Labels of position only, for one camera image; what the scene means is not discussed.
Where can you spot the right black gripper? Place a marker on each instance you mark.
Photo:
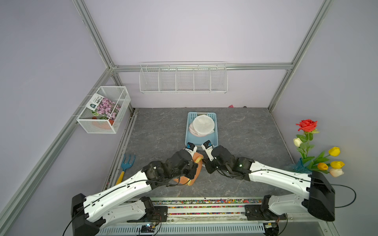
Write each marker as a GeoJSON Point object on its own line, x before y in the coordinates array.
{"type": "Point", "coordinates": [207, 163]}

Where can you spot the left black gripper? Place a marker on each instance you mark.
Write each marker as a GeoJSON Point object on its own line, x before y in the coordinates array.
{"type": "Point", "coordinates": [192, 166]}

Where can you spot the white mesh laundry bag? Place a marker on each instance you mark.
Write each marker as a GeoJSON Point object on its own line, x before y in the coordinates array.
{"type": "Point", "coordinates": [203, 124]}

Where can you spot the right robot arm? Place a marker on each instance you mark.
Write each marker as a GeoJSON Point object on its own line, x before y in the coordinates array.
{"type": "Point", "coordinates": [308, 192]}

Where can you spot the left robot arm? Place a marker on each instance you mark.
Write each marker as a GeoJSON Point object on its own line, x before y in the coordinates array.
{"type": "Point", "coordinates": [90, 214]}

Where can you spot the pink trimmed mesh bag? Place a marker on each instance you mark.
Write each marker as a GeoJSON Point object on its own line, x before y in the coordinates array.
{"type": "Point", "coordinates": [193, 131]}

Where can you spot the light blue plastic basket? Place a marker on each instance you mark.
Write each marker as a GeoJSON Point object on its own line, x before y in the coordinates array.
{"type": "Point", "coordinates": [198, 141]}

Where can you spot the blue garden fork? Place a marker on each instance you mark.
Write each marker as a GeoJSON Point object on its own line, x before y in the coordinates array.
{"type": "Point", "coordinates": [127, 162]}

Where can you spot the teal glass vase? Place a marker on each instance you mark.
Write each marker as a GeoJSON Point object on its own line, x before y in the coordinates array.
{"type": "Point", "coordinates": [301, 166]}

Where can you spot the white tulip bud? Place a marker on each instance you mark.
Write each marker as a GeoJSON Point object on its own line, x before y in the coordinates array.
{"type": "Point", "coordinates": [297, 142]}

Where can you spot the red artificial rose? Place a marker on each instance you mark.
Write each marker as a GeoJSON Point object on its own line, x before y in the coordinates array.
{"type": "Point", "coordinates": [307, 125]}

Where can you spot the orange tulip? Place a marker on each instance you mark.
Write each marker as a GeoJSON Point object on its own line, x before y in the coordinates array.
{"type": "Point", "coordinates": [322, 166]}

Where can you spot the purple flower pot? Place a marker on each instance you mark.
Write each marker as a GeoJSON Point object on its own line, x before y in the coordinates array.
{"type": "Point", "coordinates": [106, 110]}

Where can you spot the yellow tulip middle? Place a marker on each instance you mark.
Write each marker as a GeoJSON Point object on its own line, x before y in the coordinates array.
{"type": "Point", "coordinates": [337, 164]}

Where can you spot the yellow tulip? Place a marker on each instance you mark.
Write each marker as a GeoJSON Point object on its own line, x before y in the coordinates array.
{"type": "Point", "coordinates": [337, 164]}
{"type": "Point", "coordinates": [335, 151]}

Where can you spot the pink white tulip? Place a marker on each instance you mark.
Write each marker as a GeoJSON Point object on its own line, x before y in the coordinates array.
{"type": "Point", "coordinates": [336, 172]}

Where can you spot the yellow tulip top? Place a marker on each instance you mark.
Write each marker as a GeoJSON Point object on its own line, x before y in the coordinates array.
{"type": "Point", "coordinates": [335, 151]}

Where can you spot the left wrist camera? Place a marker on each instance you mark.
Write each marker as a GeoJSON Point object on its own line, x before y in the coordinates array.
{"type": "Point", "coordinates": [191, 148]}

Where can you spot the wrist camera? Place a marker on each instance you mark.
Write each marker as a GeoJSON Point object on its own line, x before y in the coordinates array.
{"type": "Point", "coordinates": [208, 148]}
{"type": "Point", "coordinates": [191, 148]}

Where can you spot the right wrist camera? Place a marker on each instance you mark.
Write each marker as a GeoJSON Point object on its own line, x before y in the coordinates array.
{"type": "Point", "coordinates": [208, 148]}

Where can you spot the white wire wall shelf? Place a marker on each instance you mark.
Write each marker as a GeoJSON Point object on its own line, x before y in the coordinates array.
{"type": "Point", "coordinates": [199, 78]}

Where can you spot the white wire side basket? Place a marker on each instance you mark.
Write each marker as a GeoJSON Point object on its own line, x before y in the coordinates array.
{"type": "Point", "coordinates": [116, 94]}

